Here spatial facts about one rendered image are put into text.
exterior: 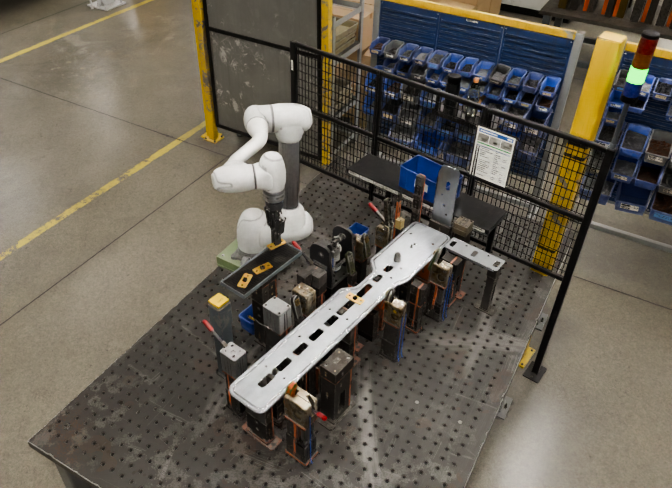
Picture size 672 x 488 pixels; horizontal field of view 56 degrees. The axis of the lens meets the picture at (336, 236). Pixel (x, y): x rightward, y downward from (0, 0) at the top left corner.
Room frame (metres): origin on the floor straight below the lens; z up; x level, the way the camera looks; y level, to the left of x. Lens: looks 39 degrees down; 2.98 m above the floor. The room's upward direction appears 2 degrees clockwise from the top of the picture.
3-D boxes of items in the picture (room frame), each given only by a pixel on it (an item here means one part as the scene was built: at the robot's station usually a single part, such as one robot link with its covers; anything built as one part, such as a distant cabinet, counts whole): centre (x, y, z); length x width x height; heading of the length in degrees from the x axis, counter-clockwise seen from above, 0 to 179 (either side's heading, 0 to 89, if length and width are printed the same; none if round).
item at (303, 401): (1.44, 0.11, 0.88); 0.15 x 0.11 x 0.36; 53
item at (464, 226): (2.54, -0.64, 0.88); 0.08 x 0.08 x 0.36; 53
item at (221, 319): (1.83, 0.47, 0.92); 0.08 x 0.08 x 0.44; 53
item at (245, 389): (2.00, -0.09, 1.00); 1.38 x 0.22 x 0.02; 143
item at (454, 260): (2.34, -0.57, 0.84); 0.11 x 0.10 x 0.28; 53
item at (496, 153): (2.78, -0.78, 1.30); 0.23 x 0.02 x 0.31; 53
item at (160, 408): (2.20, -0.09, 0.68); 2.56 x 1.61 x 0.04; 152
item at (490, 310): (2.29, -0.77, 0.84); 0.11 x 0.06 x 0.29; 53
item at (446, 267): (2.23, -0.50, 0.87); 0.12 x 0.09 x 0.35; 53
